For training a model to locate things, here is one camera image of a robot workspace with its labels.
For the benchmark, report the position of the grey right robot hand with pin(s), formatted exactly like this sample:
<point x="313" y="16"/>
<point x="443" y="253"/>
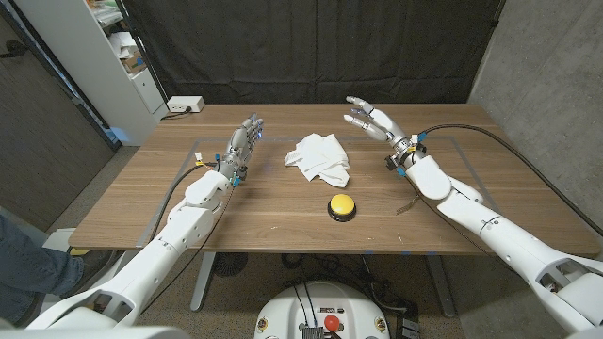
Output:
<point x="381" y="122"/>

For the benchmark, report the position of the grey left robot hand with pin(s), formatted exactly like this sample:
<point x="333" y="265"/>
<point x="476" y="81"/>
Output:
<point x="240" y="146"/>

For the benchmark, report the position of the white napkin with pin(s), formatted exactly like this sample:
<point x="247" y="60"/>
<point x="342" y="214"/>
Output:
<point x="320" y="157"/>

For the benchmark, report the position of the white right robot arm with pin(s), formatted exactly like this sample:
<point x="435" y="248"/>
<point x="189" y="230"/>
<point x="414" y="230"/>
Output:
<point x="494" y="226"/>

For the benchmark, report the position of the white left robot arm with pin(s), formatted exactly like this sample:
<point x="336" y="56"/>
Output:
<point x="165" y="245"/>

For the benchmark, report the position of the yellow push button black base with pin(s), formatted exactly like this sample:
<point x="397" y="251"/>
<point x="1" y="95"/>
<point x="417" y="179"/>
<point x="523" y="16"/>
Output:
<point x="342" y="205"/>

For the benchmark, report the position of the red emergency stop button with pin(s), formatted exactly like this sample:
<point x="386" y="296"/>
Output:
<point x="332" y="322"/>

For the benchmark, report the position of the white power strip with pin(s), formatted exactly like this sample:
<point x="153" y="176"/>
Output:
<point x="184" y="103"/>

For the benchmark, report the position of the black fabric backdrop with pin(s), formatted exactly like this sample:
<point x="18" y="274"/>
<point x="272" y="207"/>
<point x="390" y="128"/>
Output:
<point x="306" y="47"/>

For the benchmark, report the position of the cardboard box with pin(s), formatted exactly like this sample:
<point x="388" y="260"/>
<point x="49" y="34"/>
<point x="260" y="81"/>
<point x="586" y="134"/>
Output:
<point x="135" y="62"/>

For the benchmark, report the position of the grey table leg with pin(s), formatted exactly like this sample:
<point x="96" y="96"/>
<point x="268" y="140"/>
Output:
<point x="203" y="282"/>
<point x="440" y="287"/>

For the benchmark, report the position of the white shelf cabinet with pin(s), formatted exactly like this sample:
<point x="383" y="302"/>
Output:
<point x="94" y="70"/>

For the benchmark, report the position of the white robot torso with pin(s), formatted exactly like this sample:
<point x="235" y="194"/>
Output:
<point x="320" y="306"/>

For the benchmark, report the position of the dark shoe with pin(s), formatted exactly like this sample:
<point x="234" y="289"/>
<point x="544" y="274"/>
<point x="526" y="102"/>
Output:
<point x="92" y="266"/>

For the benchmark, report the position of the dark wooden door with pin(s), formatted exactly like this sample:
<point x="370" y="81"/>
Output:
<point x="42" y="141"/>

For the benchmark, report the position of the person's leg in jeans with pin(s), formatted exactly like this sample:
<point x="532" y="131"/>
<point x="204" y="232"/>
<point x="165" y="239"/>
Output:
<point x="28" y="268"/>

